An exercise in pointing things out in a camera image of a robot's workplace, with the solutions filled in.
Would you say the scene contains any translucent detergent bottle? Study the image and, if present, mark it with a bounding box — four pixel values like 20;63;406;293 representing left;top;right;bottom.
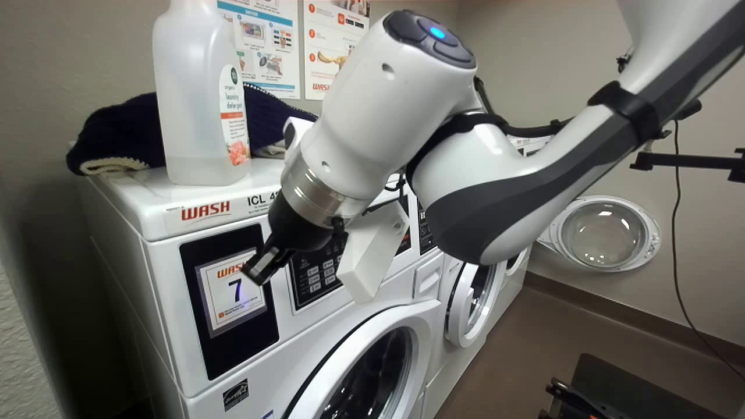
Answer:
149;0;255;189

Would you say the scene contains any white washer with 7 sign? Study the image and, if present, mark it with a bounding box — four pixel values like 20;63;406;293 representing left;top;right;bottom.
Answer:
78;158;450;419

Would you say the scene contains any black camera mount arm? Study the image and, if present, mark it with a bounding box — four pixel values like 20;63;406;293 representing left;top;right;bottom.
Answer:
628;150;745;186

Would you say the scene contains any wall poster with blue border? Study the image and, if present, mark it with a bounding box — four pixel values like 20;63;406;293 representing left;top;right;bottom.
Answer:
216;0;302;100

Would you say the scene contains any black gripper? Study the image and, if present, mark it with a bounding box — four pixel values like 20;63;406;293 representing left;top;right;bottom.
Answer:
240;192;350;292

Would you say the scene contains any white number seven card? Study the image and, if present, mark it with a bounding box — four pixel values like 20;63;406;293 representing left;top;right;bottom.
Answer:
197;252;270;332

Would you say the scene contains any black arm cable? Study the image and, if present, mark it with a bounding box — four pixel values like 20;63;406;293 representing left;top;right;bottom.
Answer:
383;73;577;205

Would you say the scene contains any clear dome round door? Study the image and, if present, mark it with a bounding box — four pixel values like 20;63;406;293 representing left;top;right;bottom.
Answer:
542;193;664;275

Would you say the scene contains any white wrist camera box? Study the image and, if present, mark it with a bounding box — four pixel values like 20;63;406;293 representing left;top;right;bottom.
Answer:
336;202;415;308

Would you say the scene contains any thin black hanging cable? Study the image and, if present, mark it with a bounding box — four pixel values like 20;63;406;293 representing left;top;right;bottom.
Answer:
669;119;745;367

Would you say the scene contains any wall poster with orange icons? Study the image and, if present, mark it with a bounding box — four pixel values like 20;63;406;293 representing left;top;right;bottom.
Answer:
300;0;375;103

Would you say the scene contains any beige cloth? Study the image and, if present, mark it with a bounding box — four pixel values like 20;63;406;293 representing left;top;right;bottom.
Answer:
78;155;155;178

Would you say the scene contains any dark gray robot base plate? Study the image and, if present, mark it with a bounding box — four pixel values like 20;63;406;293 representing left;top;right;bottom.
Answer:
573;351;724;419

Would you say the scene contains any dark blue garment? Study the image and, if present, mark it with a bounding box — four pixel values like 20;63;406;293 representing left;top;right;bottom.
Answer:
65;86;322;178

